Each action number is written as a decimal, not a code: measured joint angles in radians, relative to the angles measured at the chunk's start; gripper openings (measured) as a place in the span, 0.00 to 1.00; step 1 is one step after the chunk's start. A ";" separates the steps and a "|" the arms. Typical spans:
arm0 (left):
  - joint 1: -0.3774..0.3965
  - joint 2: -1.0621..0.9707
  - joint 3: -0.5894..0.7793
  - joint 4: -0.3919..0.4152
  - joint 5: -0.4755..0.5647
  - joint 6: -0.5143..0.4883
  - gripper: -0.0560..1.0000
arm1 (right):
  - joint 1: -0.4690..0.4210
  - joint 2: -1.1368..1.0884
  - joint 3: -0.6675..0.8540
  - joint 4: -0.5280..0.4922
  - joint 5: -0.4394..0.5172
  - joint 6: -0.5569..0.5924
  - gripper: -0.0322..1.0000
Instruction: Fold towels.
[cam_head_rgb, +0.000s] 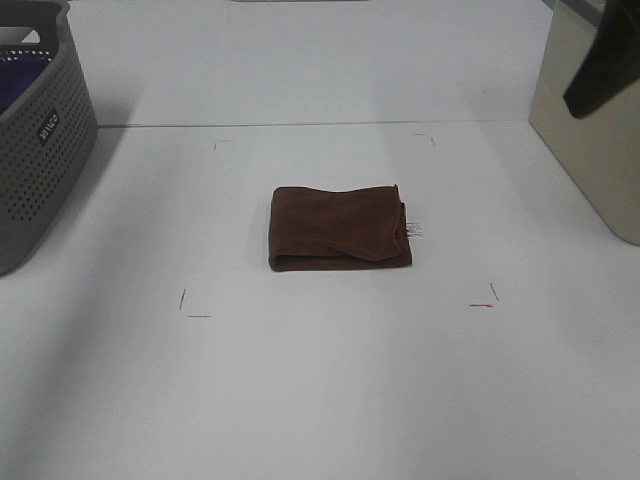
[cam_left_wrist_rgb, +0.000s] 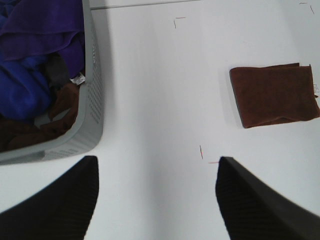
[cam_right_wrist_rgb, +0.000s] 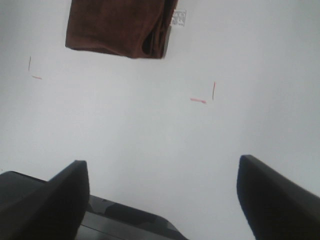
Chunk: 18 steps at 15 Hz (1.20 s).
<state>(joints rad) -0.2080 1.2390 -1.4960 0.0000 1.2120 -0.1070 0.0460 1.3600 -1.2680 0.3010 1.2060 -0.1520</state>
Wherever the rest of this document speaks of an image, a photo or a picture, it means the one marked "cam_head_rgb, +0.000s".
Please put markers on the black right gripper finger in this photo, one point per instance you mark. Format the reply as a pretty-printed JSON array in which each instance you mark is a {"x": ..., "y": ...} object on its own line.
[{"x": 612, "y": 62}]

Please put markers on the brown microfiber towel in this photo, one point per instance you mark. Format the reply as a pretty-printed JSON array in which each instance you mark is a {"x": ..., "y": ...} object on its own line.
[{"x": 317, "y": 230}]

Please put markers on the beige plastic bin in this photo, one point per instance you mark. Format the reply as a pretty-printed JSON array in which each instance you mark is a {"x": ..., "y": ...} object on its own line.
[{"x": 601, "y": 152}]

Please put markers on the grey perforated plastic basket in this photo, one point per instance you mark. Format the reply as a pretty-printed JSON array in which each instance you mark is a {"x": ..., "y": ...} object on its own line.
[{"x": 48, "y": 133}]

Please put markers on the purple cloth in basket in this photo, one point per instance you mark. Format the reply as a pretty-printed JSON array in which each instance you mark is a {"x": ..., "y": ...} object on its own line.
[{"x": 17, "y": 75}]

